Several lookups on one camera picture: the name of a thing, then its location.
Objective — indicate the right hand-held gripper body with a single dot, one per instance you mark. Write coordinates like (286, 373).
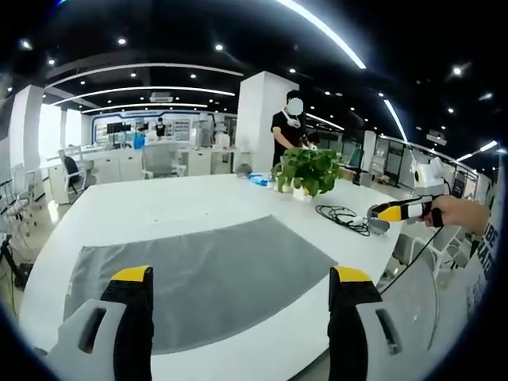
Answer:
(428, 178)

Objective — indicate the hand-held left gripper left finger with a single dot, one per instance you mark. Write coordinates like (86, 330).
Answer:
(119, 317)

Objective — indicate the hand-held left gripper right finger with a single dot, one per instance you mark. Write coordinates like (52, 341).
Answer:
(357, 317)

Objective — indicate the grey towel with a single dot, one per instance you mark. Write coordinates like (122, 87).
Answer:
(206, 266)

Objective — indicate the person's right hand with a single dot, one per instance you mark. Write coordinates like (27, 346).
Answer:
(456, 214)

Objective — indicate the grey round object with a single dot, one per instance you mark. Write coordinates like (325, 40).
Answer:
(379, 227)

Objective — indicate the potted green plant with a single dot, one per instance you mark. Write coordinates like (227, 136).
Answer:
(307, 170)

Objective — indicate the person's white printed shirt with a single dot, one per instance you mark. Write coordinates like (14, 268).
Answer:
(482, 285)

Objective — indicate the white table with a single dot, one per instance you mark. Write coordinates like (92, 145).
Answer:
(158, 206)

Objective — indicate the blue packet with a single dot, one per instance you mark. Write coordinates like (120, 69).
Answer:
(260, 179)

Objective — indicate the grey office chair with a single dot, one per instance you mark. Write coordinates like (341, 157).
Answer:
(73, 174)

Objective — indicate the white mesh office chair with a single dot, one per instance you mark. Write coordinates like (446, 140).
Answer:
(160, 160)

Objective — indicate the white square pillar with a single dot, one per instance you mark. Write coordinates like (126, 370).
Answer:
(258, 119)

